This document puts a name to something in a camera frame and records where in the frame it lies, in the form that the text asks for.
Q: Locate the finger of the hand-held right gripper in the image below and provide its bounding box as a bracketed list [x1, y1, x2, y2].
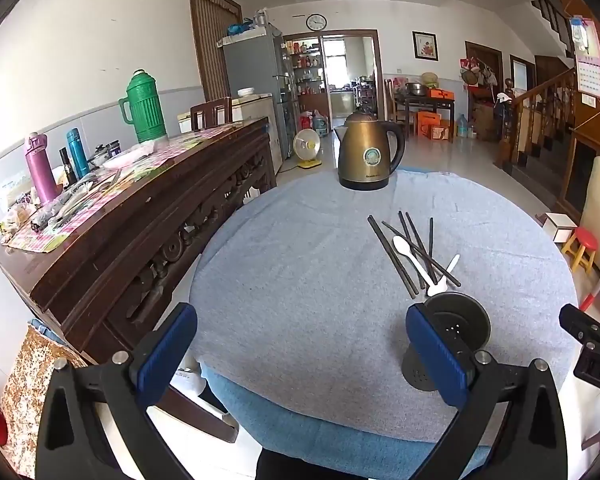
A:
[559, 304, 600, 346]

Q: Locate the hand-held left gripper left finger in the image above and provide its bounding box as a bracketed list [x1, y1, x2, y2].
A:
[35, 302, 201, 480]

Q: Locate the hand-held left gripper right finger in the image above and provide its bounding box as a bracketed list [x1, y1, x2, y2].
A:
[405, 302, 568, 480]

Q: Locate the black utensil holder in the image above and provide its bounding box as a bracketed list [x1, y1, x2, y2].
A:
[401, 292, 492, 393]

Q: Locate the white plastic spoon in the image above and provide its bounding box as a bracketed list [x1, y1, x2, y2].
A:
[392, 236, 432, 285]
[426, 254, 462, 297]

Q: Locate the red round stool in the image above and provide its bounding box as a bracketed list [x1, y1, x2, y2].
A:
[560, 227, 599, 275]

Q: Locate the small white stool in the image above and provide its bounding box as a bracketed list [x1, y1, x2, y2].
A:
[542, 212, 577, 243]

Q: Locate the carved wooden sideboard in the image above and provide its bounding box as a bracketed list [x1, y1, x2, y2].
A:
[0, 116, 278, 367]

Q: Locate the gold patterned cloth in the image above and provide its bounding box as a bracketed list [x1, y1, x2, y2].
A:
[0, 325, 88, 476]

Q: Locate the blue-grey table cloth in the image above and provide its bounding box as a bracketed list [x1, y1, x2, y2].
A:
[187, 167, 581, 466]

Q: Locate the pink plaid table mat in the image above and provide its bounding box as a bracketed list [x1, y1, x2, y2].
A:
[7, 125, 241, 253]

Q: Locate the bronze electric kettle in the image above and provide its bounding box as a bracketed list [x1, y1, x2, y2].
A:
[334, 111, 406, 192]

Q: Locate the dark slim bottle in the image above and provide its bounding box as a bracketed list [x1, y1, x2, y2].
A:
[58, 147, 78, 187]

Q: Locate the wooden staircase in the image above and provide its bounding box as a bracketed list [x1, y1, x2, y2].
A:
[495, 0, 581, 211]

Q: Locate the teal water bottle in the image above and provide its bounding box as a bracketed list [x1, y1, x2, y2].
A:
[66, 128, 91, 180]

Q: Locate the pink water bottle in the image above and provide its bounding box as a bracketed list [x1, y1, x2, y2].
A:
[24, 132, 60, 206]

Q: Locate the large orange box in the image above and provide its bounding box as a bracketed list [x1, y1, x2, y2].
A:
[417, 111, 453, 142]

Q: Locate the brown wooden chair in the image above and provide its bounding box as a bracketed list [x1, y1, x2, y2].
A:
[190, 96, 233, 133]

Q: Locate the yellow round heater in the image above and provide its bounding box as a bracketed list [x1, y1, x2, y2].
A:
[292, 128, 323, 169]

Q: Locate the green thermos jug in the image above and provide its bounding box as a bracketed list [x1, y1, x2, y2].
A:
[118, 69, 169, 145]

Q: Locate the dark wooden side table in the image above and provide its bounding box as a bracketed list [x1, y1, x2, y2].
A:
[394, 92, 456, 143]

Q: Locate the white chest freezer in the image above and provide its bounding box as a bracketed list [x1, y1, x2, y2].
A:
[177, 92, 283, 176]

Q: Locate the grey refrigerator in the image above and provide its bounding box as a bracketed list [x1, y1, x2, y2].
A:
[222, 25, 301, 161]

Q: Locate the framed flower picture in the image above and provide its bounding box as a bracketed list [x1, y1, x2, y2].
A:
[412, 31, 438, 61]

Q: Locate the pink wall calendar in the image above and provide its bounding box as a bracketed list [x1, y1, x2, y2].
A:
[569, 16, 600, 100]

